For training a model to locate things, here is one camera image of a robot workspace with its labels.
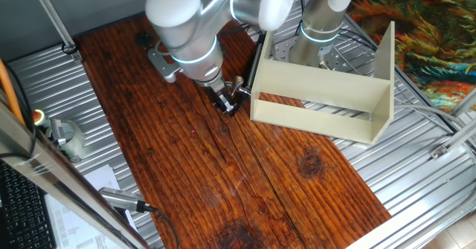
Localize beige wooden stand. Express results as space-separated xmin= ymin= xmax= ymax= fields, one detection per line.
xmin=249 ymin=21 xmax=396 ymax=146

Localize black C-clamp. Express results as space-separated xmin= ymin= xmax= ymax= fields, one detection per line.
xmin=222 ymin=33 xmax=267 ymax=118

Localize black keyboard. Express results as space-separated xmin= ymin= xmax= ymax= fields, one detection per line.
xmin=0 ymin=159 xmax=57 ymax=249

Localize large aluminium frame beam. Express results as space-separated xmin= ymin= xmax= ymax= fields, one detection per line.
xmin=0 ymin=88 xmax=152 ymax=249

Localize aluminium profile strut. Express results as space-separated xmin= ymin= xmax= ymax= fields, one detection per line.
xmin=448 ymin=88 xmax=476 ymax=117
xmin=430 ymin=119 xmax=476 ymax=160

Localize brown wooden board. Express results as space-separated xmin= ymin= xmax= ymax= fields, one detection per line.
xmin=76 ymin=13 xmax=392 ymax=249

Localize black round cable connector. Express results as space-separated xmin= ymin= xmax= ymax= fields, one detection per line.
xmin=133 ymin=30 xmax=156 ymax=50

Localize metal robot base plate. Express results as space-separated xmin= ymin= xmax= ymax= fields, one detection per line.
xmin=270 ymin=35 xmax=358 ymax=74

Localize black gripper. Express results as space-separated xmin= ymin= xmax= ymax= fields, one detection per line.
xmin=206 ymin=80 xmax=239 ymax=115

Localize black camera cable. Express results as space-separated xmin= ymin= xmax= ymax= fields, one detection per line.
xmin=144 ymin=203 xmax=181 ymax=249

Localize red emergency stop button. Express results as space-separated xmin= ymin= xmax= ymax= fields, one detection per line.
xmin=31 ymin=109 xmax=51 ymax=130

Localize grey power cable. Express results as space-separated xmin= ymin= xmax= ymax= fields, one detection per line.
xmin=393 ymin=103 xmax=476 ymax=131

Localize thin aluminium pole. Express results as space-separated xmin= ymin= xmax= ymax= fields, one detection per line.
xmin=28 ymin=0 xmax=83 ymax=63

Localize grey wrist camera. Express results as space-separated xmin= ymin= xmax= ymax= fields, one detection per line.
xmin=147 ymin=47 xmax=182 ymax=83

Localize orange tube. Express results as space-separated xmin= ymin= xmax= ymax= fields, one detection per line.
xmin=0 ymin=58 xmax=26 ymax=127

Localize colourful patterned cloth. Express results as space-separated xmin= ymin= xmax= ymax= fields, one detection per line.
xmin=347 ymin=0 xmax=476 ymax=112

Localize printed paper sheets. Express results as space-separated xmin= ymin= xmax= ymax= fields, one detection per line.
xmin=43 ymin=163 xmax=139 ymax=249

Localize pale aluminium edge beam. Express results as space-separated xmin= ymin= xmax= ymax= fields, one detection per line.
xmin=345 ymin=189 xmax=476 ymax=249

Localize clear tape roll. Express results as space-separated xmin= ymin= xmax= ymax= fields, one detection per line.
xmin=46 ymin=119 xmax=87 ymax=163

